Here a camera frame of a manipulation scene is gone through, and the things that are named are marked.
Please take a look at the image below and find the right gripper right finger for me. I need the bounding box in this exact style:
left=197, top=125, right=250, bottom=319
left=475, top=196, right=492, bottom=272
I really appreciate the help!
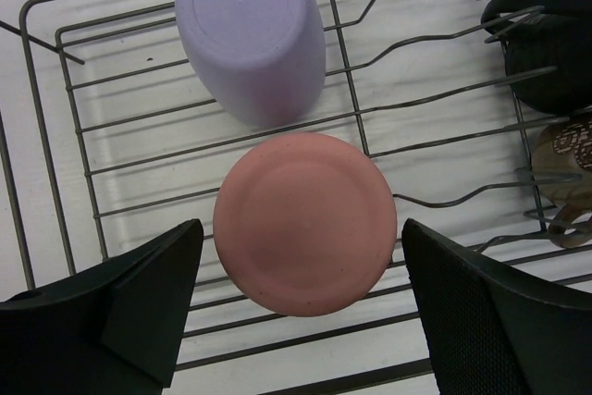
left=401, top=219, right=591, bottom=394

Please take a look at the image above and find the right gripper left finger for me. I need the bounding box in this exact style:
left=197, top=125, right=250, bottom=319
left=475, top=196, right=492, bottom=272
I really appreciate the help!
left=1, top=219, right=204, bottom=394

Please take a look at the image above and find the tan patterned mug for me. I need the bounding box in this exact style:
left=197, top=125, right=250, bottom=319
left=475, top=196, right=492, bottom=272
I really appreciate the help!
left=531, top=113, right=591, bottom=249

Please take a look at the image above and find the pink plastic cup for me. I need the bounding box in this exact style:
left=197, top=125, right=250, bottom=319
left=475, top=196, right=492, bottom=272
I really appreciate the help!
left=213, top=132, right=398, bottom=317

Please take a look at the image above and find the dark brown mug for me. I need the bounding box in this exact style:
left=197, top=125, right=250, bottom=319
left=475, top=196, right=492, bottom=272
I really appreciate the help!
left=481, top=0, right=591, bottom=116

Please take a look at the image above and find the lavender plastic cup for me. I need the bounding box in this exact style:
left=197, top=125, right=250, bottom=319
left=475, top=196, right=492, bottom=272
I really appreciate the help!
left=175, top=0, right=327, bottom=127

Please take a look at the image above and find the wire dish rack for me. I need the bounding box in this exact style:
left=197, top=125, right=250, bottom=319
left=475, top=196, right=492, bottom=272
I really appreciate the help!
left=1, top=0, right=591, bottom=386

